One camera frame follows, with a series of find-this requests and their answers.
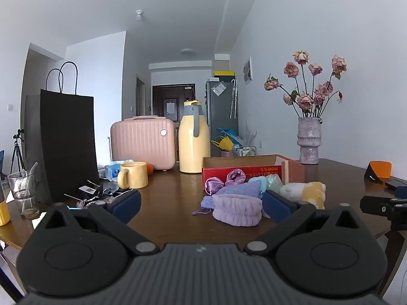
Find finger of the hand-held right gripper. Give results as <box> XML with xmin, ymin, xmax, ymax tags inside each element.
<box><xmin>360</xmin><ymin>196</ymin><xmax>395</xmax><ymax>216</ymax></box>

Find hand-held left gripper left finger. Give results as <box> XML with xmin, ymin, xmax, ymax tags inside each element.
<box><xmin>33</xmin><ymin>190</ymin><xmax>159</xmax><ymax>256</ymax></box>

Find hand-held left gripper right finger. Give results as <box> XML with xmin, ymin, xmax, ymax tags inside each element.
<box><xmin>243</xmin><ymin>190</ymin><xmax>371</xmax><ymax>256</ymax></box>

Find light blue soft cloth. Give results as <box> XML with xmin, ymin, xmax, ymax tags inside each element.
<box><xmin>248</xmin><ymin>177</ymin><xmax>268</xmax><ymax>195</ymax></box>

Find white and yellow plush toy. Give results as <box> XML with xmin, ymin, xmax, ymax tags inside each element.
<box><xmin>280</xmin><ymin>181</ymin><xmax>326</xmax><ymax>211</ymax></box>

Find fluffy lavender headband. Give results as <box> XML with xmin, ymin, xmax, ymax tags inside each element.
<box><xmin>212</xmin><ymin>194</ymin><xmax>263</xmax><ymax>227</ymax></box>

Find purple knitted cloth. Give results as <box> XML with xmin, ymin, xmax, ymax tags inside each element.
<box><xmin>215</xmin><ymin>184</ymin><xmax>263</xmax><ymax>198</ymax></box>

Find pink-purple satin scrunchie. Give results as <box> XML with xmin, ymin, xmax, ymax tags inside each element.
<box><xmin>225</xmin><ymin>169</ymin><xmax>246</xmax><ymax>187</ymax></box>

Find red cardboard box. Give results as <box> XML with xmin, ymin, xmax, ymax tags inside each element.
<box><xmin>202</xmin><ymin>154</ymin><xmax>305</xmax><ymax>192</ymax></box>

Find dark plastic wrapper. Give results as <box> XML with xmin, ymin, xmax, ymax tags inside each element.
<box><xmin>95</xmin><ymin>181</ymin><xmax>134</xmax><ymax>198</ymax></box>

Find yellow ceramic mug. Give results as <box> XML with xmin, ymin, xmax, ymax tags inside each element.
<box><xmin>117</xmin><ymin>162</ymin><xmax>149</xmax><ymax>190</ymax></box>

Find orange and black device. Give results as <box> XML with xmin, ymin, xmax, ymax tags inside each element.
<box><xmin>364</xmin><ymin>160</ymin><xmax>394</xmax><ymax>184</ymax></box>

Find blue tissue pack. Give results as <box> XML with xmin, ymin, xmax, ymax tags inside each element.
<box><xmin>105</xmin><ymin>160</ymin><xmax>134</xmax><ymax>182</ymax></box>

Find pink hard-shell suitcase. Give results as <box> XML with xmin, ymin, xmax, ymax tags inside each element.
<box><xmin>110</xmin><ymin>116</ymin><xmax>179</xmax><ymax>171</ymax></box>

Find purple textured vase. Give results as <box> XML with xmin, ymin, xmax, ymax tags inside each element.
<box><xmin>297</xmin><ymin>116</ymin><xmax>322</xmax><ymax>165</ymax></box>

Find white dried pampas stems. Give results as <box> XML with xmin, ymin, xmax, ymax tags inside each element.
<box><xmin>243</xmin><ymin>120</ymin><xmax>258</xmax><ymax>147</ymax></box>

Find blue and yellow plastic item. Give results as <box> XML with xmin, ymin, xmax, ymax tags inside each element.
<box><xmin>211</xmin><ymin>127</ymin><xmax>239</xmax><ymax>152</ymax></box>

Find black paper bag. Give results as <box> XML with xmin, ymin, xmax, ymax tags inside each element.
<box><xmin>24</xmin><ymin>61</ymin><xmax>99</xmax><ymax>205</ymax></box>

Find yellow thermos jug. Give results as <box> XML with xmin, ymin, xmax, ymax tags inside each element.
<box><xmin>178</xmin><ymin>100</ymin><xmax>211</xmax><ymax>174</ymax></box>

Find clear drinking glass with straw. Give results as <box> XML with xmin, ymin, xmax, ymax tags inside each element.
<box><xmin>7</xmin><ymin>162</ymin><xmax>40</xmax><ymax>219</ymax></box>

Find grey refrigerator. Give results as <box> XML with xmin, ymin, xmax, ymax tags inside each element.
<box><xmin>205</xmin><ymin>78</ymin><xmax>239</xmax><ymax>158</ymax></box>

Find dried pink rose bouquet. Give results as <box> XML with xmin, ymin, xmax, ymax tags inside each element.
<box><xmin>264</xmin><ymin>50</ymin><xmax>348</xmax><ymax>119</ymax></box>

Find dark brown entrance door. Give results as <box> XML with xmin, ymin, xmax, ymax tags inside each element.
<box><xmin>152</xmin><ymin>84</ymin><xmax>195</xmax><ymax>125</ymax></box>

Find folded silver umbrella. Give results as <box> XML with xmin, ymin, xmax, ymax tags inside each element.
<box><xmin>230</xmin><ymin>79</ymin><xmax>239</xmax><ymax>120</ymax></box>

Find yellow round container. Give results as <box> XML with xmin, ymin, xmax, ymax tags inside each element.
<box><xmin>0</xmin><ymin>201</ymin><xmax>12</xmax><ymax>227</ymax></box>

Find yellow and black box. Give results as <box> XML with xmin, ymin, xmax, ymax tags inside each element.
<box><xmin>213</xmin><ymin>69</ymin><xmax>235</xmax><ymax>82</ymax></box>

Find white box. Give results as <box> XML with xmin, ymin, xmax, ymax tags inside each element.
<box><xmin>214</xmin><ymin>54</ymin><xmax>230</xmax><ymax>71</ymax></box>

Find wire rack with bottles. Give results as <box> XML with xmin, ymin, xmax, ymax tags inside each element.
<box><xmin>233</xmin><ymin>144</ymin><xmax>257</xmax><ymax>157</ymax></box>

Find black camera tripod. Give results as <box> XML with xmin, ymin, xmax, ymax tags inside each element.
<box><xmin>9</xmin><ymin>129</ymin><xmax>26</xmax><ymax>176</ymax></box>

